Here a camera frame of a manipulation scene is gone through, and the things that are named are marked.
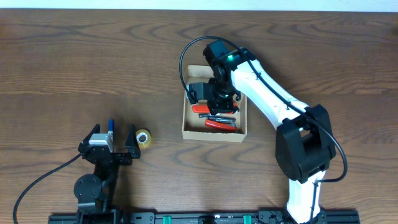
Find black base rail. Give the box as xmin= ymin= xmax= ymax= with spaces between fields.
xmin=48 ymin=208 xmax=361 ymax=224

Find yellow tape roll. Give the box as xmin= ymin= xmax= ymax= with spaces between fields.
xmin=136 ymin=129 xmax=152 ymax=148

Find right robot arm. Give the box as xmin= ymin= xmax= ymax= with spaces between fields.
xmin=203 ymin=40 xmax=336 ymax=223

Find blue marker pen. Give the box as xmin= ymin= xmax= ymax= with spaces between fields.
xmin=108 ymin=119 xmax=114 ymax=140

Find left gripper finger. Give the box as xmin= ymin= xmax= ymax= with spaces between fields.
xmin=78 ymin=124 xmax=100 ymax=153
xmin=124 ymin=124 xmax=141 ymax=158

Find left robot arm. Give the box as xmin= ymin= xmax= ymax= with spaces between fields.
xmin=74 ymin=124 xmax=141 ymax=213

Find red handled pliers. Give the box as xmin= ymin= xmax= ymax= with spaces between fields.
xmin=205 ymin=117 xmax=237 ymax=131

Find black white marker pen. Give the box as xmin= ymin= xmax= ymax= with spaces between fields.
xmin=198 ymin=113 xmax=214 ymax=118

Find red utility knife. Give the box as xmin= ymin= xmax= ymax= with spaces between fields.
xmin=192 ymin=103 xmax=239 ymax=114

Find open cardboard box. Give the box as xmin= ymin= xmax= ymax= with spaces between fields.
xmin=182 ymin=65 xmax=248 ymax=142

